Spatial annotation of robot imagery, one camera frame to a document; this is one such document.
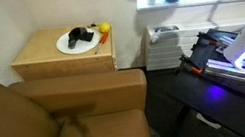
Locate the yellow lemon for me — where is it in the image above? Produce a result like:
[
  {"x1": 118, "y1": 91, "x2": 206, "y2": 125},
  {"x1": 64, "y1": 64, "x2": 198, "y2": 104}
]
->
[{"x1": 99, "y1": 22, "x2": 111, "y2": 33}]

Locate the black sock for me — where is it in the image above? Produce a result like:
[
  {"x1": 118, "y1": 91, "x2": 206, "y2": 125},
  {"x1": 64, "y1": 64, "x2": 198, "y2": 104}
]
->
[{"x1": 68, "y1": 27, "x2": 94, "y2": 49}]

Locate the wooden nightstand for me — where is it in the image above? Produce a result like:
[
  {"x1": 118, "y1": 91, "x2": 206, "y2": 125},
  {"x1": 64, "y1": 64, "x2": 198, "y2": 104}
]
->
[{"x1": 11, "y1": 25, "x2": 117, "y2": 81}]

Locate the white radiator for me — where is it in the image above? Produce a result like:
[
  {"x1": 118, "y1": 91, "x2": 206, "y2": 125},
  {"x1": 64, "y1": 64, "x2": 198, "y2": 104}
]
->
[{"x1": 145, "y1": 19, "x2": 245, "y2": 71}]

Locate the white round plate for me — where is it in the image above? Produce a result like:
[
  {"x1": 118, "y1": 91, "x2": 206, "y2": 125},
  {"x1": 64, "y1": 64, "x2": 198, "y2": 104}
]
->
[{"x1": 56, "y1": 28, "x2": 101, "y2": 55}]

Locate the tan leather armchair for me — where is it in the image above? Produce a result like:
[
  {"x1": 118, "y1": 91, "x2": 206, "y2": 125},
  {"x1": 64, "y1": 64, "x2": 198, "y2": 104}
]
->
[{"x1": 0, "y1": 69, "x2": 151, "y2": 137}]

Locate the black robot table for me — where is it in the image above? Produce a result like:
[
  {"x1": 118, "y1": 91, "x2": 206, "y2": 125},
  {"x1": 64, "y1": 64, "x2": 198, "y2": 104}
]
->
[{"x1": 167, "y1": 68, "x2": 245, "y2": 136}]

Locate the orange handled screwdriver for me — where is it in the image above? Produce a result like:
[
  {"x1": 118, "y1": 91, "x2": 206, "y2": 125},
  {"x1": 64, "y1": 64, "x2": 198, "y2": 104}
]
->
[{"x1": 95, "y1": 33, "x2": 109, "y2": 55}]

